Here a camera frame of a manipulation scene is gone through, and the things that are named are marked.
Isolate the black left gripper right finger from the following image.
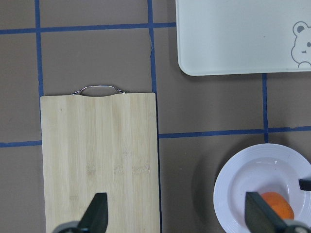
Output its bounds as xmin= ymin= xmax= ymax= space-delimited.
xmin=244 ymin=192 xmax=288 ymax=233

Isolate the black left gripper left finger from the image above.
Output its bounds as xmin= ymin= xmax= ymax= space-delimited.
xmin=78 ymin=193 xmax=108 ymax=233

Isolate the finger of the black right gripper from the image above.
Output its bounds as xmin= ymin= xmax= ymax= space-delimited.
xmin=298 ymin=179 xmax=311 ymax=191

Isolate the orange fruit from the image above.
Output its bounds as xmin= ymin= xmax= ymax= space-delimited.
xmin=261 ymin=192 xmax=294 ymax=220

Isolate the white round plate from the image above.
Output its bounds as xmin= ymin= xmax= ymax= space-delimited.
xmin=213 ymin=143 xmax=311 ymax=233

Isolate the cream bear tray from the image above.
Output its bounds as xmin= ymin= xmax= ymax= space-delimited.
xmin=176 ymin=0 xmax=311 ymax=76

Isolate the bamboo cutting board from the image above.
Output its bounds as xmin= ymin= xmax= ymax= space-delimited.
xmin=40 ymin=93 xmax=160 ymax=233

